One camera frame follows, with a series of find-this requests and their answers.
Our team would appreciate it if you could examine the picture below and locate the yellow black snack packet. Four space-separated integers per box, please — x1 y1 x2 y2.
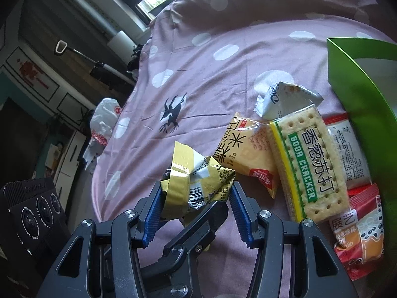
161 142 235 220

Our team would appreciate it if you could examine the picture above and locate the silver foil snack packet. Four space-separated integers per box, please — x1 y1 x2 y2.
254 81 324 121

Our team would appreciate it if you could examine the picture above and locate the red bubble tea snack packet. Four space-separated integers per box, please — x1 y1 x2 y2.
329 184 384 281

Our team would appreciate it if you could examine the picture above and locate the soda cracker packet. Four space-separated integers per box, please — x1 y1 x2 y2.
266 105 350 223

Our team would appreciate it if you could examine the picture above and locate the white red-edged snack packet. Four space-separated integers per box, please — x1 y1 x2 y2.
324 113 371 190

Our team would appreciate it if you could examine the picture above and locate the yellow rice cracker packet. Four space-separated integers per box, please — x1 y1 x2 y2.
214 113 279 198

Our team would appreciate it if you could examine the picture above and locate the white red plastic bag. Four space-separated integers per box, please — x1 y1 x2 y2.
83 98 122 170

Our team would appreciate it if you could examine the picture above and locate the green cardboard box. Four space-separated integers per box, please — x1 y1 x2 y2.
326 36 397 193

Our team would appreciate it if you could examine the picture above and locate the stick vacuum cleaner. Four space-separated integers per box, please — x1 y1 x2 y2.
54 40 135 86

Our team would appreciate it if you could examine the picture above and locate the pink polka dot bedsheet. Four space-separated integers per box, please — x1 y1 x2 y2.
91 0 397 298

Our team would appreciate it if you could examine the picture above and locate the black camera device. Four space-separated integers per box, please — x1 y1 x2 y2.
1 178 71 274

